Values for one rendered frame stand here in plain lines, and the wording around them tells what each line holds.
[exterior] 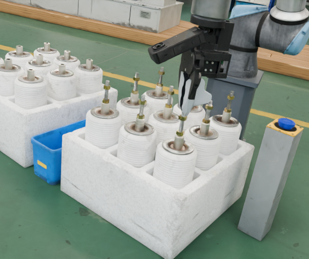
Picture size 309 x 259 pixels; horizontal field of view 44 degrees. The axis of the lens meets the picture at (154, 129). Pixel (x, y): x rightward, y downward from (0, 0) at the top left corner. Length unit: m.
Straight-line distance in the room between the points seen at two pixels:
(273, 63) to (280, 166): 1.83
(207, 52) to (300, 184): 0.75
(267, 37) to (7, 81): 0.83
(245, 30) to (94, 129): 0.61
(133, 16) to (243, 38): 1.79
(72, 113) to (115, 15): 1.90
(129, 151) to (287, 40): 0.63
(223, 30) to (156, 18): 2.17
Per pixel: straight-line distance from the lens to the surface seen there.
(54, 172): 1.14
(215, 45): 0.81
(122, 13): 3.07
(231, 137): 1.06
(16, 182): 1.18
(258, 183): 1.01
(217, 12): 0.77
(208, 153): 0.97
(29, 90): 1.19
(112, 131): 1.00
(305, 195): 1.36
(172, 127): 1.00
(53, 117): 1.23
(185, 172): 0.88
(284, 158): 0.96
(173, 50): 0.77
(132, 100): 1.09
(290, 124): 0.96
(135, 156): 0.93
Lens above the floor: 0.66
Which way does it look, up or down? 25 degrees down
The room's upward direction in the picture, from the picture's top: 8 degrees clockwise
